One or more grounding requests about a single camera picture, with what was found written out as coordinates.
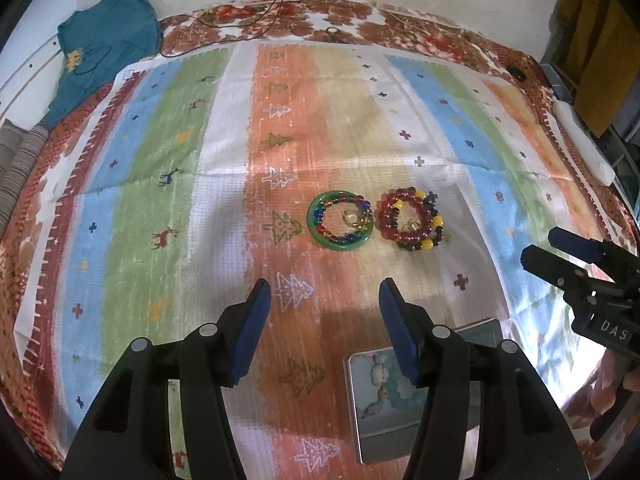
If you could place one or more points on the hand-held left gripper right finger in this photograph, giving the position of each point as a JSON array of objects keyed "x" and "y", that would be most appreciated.
[{"x": 397, "y": 325}]

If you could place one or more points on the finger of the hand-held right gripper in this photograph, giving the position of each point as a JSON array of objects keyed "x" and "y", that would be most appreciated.
[
  {"x": 575, "y": 242},
  {"x": 550, "y": 265}
]

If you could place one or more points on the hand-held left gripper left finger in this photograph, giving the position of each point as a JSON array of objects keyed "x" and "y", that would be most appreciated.
[{"x": 252, "y": 330}]

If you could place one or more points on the metal jewelry box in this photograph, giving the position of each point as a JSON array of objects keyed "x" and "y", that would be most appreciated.
[{"x": 380, "y": 430}]

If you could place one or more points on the green glass bangle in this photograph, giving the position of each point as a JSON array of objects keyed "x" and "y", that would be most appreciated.
[{"x": 311, "y": 225}]

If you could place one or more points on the person's right hand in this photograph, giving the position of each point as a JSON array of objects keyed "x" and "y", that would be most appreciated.
[{"x": 607, "y": 385}]

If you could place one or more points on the white oblong cushion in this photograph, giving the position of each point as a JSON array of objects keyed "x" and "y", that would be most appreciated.
[{"x": 585, "y": 145}]

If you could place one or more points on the striped printed mat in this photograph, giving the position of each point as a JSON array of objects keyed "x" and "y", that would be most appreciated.
[{"x": 225, "y": 160}]

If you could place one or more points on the small black object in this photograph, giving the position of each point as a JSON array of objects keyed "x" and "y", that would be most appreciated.
[{"x": 516, "y": 72}]

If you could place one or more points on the yellow cloth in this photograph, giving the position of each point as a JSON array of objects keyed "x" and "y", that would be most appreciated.
[{"x": 600, "y": 35}]

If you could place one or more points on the grey striped pillow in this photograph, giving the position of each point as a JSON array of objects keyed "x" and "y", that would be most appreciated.
[{"x": 20, "y": 160}]

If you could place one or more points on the black loop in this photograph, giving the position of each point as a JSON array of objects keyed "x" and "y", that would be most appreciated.
[{"x": 334, "y": 35}]

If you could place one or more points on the teal garment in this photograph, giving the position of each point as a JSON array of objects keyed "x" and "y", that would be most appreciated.
[{"x": 110, "y": 35}]

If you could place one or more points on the white panel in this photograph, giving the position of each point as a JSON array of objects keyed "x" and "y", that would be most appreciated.
[{"x": 25, "y": 75}]

